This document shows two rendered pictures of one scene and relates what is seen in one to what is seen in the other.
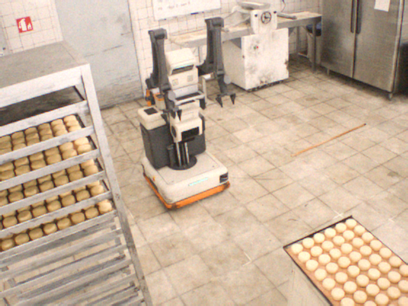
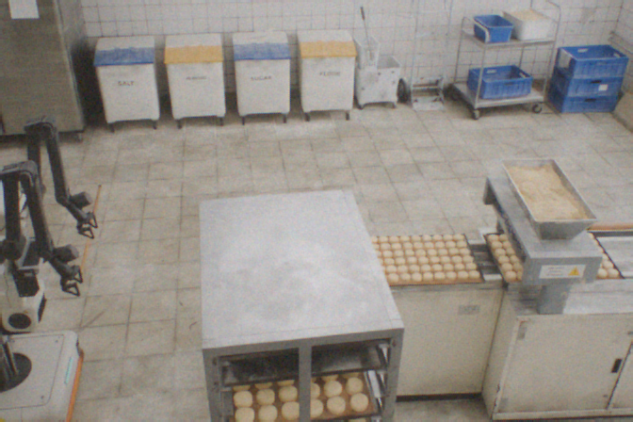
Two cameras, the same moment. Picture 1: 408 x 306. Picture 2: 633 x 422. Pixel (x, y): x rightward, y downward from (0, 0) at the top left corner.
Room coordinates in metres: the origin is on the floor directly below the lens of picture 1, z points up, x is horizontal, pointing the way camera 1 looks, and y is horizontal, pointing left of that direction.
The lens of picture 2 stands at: (0.70, 2.05, 2.90)
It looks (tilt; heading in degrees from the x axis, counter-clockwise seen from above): 34 degrees down; 285
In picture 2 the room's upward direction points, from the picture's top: 1 degrees clockwise
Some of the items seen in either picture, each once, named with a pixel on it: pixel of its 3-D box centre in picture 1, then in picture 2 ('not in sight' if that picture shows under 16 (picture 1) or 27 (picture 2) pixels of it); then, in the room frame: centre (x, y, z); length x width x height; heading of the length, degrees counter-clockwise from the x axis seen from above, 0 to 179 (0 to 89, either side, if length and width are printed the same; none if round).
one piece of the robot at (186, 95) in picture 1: (186, 100); (28, 261); (2.66, 0.10, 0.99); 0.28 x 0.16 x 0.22; 115
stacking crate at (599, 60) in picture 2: not in sight; (591, 61); (-0.27, -5.04, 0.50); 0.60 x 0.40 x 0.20; 27
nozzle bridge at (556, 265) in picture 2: not in sight; (532, 240); (0.37, -0.77, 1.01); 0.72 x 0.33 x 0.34; 109
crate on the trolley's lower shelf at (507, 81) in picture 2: not in sight; (498, 82); (0.62, -4.71, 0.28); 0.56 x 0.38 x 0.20; 33
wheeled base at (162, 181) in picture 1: (183, 173); (9, 387); (2.93, 0.22, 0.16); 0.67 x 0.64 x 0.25; 25
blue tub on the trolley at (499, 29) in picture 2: not in sight; (492, 28); (0.78, -4.59, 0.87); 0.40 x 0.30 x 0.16; 118
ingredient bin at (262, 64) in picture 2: not in sight; (261, 78); (2.94, -3.77, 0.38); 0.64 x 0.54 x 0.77; 114
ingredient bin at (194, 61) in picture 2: not in sight; (196, 81); (3.53, -3.50, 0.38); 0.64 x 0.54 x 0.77; 115
